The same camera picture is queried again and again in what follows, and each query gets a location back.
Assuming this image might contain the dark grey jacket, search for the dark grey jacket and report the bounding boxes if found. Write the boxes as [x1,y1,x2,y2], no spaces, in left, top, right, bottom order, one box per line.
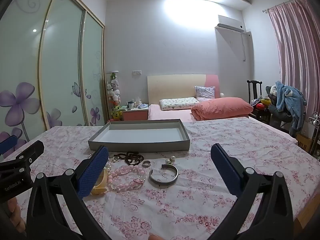
[266,86,295,130]

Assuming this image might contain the air conditioner cable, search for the air conditioner cable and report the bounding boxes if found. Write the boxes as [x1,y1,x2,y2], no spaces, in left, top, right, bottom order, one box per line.
[241,32,252,63]

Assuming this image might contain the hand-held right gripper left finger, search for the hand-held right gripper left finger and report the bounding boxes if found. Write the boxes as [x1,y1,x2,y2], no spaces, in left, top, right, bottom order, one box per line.
[26,145,110,240]

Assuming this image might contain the pink curtain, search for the pink curtain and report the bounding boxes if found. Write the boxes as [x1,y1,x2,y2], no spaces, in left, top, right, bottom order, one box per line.
[269,0,320,140]

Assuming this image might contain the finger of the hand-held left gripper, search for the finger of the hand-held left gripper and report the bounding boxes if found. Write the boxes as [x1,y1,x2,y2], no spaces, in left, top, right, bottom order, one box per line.
[0,140,45,174]
[0,135,18,155]

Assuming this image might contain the cream pearl bracelet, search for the cream pearl bracelet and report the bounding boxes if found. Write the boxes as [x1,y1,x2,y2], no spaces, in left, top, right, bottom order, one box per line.
[90,169,110,196]

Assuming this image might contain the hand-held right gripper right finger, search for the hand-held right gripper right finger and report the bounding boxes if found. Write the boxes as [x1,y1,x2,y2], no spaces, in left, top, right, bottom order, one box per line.
[210,143,294,240]

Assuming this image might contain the metal rack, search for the metal rack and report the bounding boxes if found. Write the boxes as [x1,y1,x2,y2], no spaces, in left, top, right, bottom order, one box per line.
[307,114,320,155]

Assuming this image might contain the pink sheeted mattress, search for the pink sheeted mattress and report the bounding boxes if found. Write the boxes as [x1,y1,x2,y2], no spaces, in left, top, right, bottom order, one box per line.
[148,104,198,120]

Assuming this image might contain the tube of plush toys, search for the tube of plush toys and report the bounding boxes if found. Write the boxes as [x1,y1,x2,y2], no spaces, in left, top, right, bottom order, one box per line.
[106,72,122,119]

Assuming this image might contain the pink bead bracelet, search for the pink bead bracelet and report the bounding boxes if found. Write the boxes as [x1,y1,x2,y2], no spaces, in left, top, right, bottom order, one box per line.
[107,165,146,193]

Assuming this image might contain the white patterned pillow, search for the white patterned pillow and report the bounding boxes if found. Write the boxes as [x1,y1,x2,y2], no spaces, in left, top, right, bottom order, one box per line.
[159,97,200,111]

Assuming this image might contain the silver cuff bangle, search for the silver cuff bangle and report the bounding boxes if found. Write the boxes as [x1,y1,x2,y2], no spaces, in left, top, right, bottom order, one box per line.
[149,164,179,183]

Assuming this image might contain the dark red bead necklace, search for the dark red bead necklace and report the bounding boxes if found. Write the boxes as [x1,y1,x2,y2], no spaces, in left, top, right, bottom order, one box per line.
[114,151,145,165]

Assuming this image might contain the cream and pink headboard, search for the cream and pink headboard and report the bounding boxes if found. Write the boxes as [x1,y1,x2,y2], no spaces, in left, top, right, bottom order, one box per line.
[147,74,220,105]

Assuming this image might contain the dark wooden chair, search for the dark wooden chair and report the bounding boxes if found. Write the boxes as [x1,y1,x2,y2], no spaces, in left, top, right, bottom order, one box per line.
[247,80,272,124]

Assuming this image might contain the pink floral bed sheet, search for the pink floral bed sheet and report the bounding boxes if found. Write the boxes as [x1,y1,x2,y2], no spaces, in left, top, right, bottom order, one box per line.
[0,116,320,240]

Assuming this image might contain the purple patterned pillow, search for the purple patterned pillow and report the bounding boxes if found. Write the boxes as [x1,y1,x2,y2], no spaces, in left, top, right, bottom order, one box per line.
[194,86,216,102]

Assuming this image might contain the folded pink quilt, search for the folded pink quilt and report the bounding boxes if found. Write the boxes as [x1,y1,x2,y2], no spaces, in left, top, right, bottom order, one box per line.
[191,97,254,121]

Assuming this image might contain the shallow grey cardboard tray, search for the shallow grey cardboard tray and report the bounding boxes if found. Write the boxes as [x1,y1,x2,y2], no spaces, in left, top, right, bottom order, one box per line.
[88,119,190,153]

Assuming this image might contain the metal curtain rod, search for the metal curtain rod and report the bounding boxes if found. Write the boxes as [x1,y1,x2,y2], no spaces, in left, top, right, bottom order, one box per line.
[262,0,304,13]

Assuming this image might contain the blue fleece garment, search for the blue fleece garment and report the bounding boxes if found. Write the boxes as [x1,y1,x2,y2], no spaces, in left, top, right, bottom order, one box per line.
[274,81,307,130]

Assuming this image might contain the colourful toys on chair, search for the colourful toys on chair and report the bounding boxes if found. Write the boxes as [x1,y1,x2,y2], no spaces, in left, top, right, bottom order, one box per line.
[251,99,272,111]

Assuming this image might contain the brown cardboard box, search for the brown cardboard box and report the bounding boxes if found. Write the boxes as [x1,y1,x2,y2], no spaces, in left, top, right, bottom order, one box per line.
[296,133,313,153]

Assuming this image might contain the white pearl bracelet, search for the white pearl bracelet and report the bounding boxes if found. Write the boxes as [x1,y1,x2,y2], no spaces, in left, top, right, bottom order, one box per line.
[104,155,119,170]

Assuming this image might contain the white air conditioner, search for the white air conditioner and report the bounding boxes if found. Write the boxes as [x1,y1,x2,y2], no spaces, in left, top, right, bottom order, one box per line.
[216,15,245,33]

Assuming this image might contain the person's left hand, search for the person's left hand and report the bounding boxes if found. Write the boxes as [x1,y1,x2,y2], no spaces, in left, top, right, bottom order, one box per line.
[7,197,26,233]

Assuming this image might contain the floral sliding door wardrobe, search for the floral sliding door wardrobe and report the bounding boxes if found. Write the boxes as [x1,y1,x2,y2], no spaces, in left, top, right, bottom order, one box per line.
[0,0,105,155]

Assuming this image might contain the pink nightstand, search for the pink nightstand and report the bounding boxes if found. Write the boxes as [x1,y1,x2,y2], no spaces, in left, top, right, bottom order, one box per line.
[122,106,149,121]

